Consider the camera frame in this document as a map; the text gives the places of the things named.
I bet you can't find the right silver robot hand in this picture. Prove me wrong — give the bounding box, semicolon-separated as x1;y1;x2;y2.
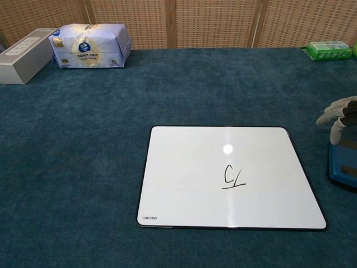
315;96;357;146

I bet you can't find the blue board eraser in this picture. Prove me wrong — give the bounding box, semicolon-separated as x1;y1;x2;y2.
327;126;357;192

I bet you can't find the white whiteboard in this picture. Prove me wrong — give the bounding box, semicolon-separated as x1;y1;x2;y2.
136;126;327;231

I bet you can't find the green wet wipes pack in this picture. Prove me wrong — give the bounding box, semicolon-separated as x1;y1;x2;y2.
302;41;353;61

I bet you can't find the woven wooden folding screen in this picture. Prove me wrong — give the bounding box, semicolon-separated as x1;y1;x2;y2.
0;0;357;50

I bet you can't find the blue carpet table mat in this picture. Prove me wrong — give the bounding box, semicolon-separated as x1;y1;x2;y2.
0;46;357;268

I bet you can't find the white purple tissue pack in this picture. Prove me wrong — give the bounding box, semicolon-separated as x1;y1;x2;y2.
49;23;132;69

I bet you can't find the long white power strip box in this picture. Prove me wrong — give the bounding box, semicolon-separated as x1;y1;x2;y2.
0;27;58;85

